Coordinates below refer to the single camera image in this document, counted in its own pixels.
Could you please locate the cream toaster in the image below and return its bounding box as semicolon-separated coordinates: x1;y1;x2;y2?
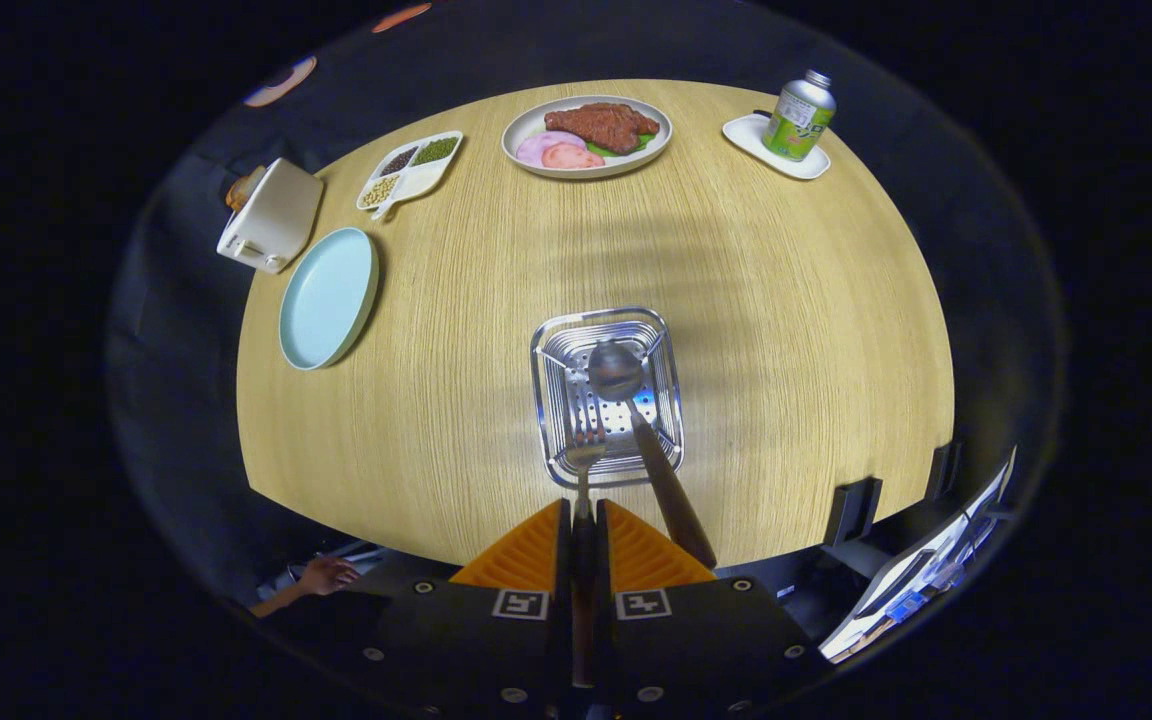
216;157;325;275

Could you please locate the pale green round plate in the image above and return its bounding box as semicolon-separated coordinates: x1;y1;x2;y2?
278;227;381;372

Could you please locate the black table clamp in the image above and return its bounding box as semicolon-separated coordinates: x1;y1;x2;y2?
926;440;962;501
824;477;883;548

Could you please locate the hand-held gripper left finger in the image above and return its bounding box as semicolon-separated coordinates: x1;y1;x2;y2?
361;498;574;720

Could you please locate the toasted bread slice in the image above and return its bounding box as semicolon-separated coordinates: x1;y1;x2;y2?
225;165;268;213

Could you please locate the pale pink ham slice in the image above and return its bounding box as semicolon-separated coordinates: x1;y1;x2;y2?
516;131;587;168

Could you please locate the white divided tray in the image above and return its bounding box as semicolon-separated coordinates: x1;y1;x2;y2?
356;130;465;221

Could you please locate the green lettuce leaf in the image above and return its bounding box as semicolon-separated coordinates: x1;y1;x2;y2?
586;133;659;159

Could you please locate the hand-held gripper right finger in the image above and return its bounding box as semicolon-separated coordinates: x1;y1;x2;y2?
594;498;822;720

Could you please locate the metal fork with wooden handle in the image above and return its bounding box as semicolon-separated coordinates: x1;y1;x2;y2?
561;415;609;691

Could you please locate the brown steak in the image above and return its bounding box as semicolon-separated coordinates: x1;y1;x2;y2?
544;102;661;155

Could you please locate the black backdrop cloth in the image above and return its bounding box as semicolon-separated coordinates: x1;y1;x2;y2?
106;0;1037;331

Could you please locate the green label metal bottle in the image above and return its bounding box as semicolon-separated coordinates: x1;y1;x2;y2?
762;69;837;163

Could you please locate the square metal drain basket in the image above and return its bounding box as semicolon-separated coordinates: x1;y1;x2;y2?
530;306;685;490

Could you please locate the white round food plate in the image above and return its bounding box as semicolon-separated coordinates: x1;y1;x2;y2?
501;95;674;181

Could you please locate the metal spoon with wooden handle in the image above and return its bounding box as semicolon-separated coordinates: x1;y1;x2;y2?
588;339;719;571

